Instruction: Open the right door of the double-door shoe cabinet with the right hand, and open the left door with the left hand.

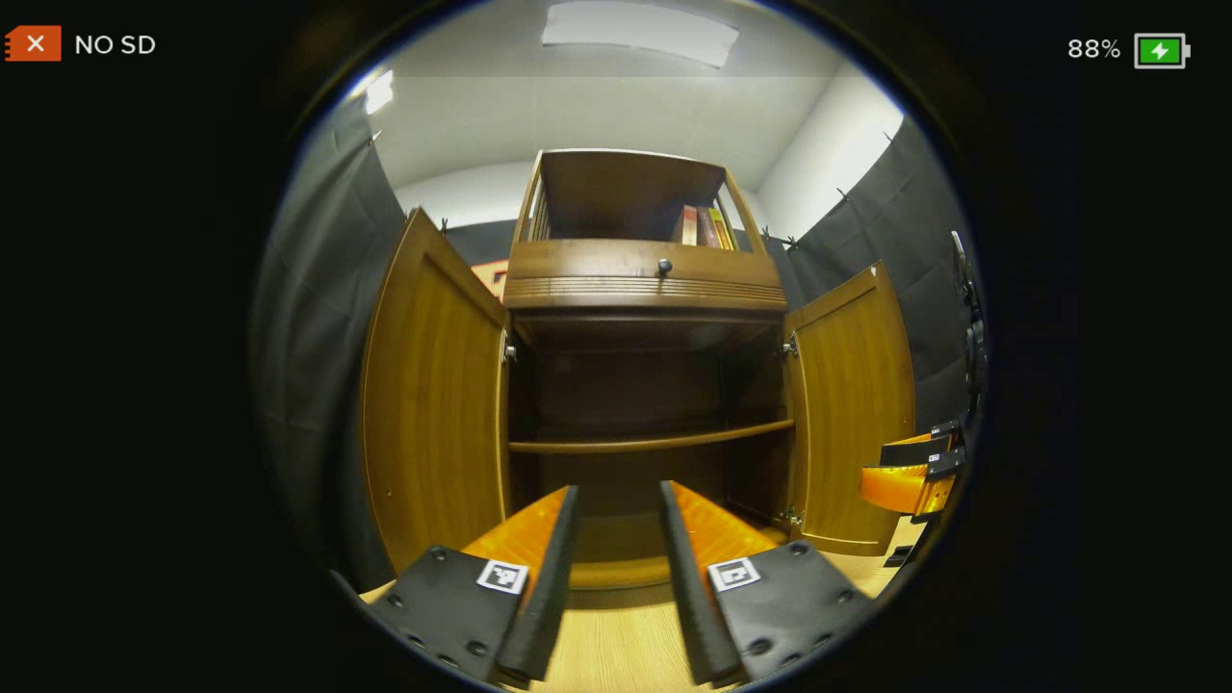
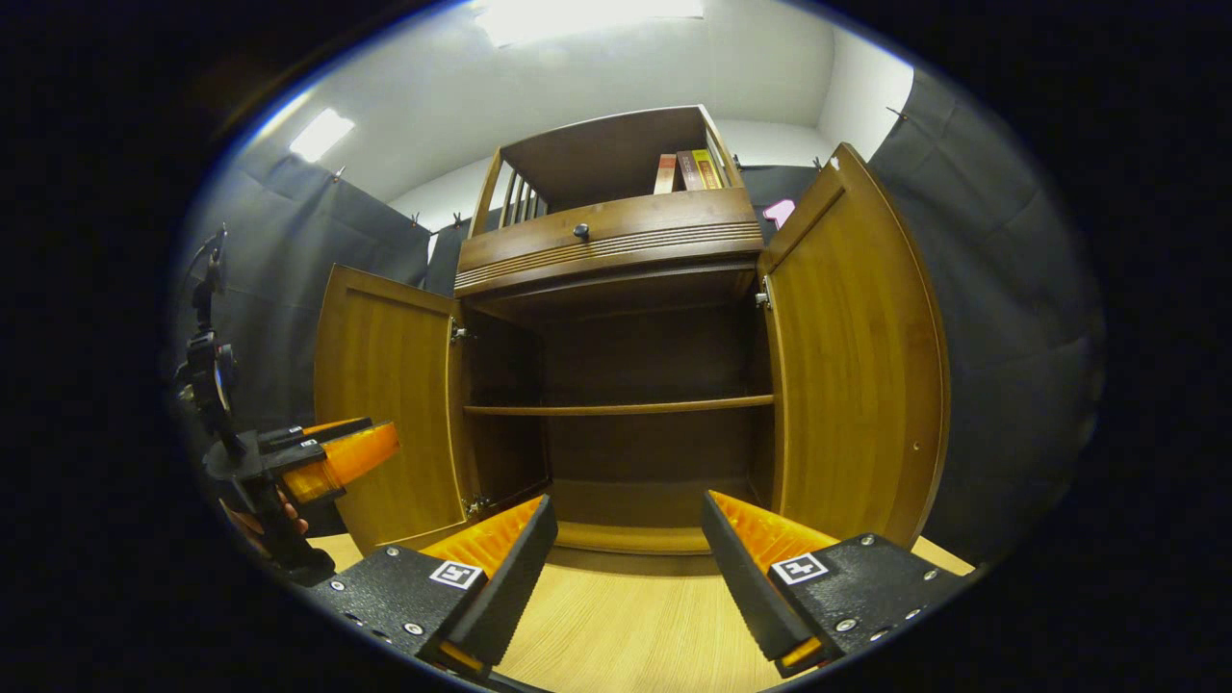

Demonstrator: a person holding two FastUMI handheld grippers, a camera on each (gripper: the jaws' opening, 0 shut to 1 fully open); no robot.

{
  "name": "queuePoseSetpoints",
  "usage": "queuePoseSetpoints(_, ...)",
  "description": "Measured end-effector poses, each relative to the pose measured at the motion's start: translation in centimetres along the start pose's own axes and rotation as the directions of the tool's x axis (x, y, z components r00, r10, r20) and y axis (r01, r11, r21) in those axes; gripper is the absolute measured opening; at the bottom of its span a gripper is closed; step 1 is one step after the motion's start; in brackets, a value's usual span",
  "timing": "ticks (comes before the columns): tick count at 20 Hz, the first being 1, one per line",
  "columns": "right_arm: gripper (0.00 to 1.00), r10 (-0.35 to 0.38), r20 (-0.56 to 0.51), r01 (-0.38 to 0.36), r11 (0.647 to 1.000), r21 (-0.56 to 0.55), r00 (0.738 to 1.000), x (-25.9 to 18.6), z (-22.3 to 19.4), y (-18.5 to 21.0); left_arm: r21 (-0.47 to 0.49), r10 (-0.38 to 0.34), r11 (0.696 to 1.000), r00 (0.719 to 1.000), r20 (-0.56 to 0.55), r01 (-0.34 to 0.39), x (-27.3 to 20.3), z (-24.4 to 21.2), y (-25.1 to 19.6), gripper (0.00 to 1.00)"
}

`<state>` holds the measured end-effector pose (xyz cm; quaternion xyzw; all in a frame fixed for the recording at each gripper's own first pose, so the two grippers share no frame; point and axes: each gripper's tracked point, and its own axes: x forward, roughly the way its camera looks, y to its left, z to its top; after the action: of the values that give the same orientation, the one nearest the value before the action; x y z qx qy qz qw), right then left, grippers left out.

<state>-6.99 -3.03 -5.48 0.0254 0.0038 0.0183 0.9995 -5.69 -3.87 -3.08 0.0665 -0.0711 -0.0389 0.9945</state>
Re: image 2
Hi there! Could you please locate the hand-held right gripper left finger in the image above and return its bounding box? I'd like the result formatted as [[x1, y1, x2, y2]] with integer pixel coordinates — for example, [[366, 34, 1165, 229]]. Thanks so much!
[[306, 494, 559, 682]]

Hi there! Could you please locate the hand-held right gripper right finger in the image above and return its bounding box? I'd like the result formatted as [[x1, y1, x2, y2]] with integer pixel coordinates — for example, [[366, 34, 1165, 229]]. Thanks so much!
[[700, 489, 973, 680]]

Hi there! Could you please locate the wooden shoe cabinet door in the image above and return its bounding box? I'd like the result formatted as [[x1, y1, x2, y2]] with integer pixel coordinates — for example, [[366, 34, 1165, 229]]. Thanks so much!
[[756, 142, 952, 550], [313, 264, 473, 554]]

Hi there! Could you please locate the wooden double-door shoe cabinet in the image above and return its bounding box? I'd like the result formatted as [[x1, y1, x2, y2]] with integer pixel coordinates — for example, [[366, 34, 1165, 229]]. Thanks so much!
[[313, 104, 952, 578]]

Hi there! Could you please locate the small ceiling light panel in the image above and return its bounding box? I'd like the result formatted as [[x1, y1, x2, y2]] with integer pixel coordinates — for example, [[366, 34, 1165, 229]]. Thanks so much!
[[289, 107, 355, 163]]

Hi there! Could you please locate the black backdrop cloth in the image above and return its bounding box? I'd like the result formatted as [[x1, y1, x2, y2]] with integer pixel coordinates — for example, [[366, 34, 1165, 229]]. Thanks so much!
[[178, 67, 1106, 564]]

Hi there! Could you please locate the wooden drawer with black knob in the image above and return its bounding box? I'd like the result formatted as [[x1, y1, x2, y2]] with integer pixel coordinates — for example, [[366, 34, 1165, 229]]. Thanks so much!
[[454, 187, 764, 297]]

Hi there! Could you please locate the large ceiling light panel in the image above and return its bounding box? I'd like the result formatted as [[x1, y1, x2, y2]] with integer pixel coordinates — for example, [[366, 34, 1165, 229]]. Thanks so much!
[[472, 0, 706, 47]]

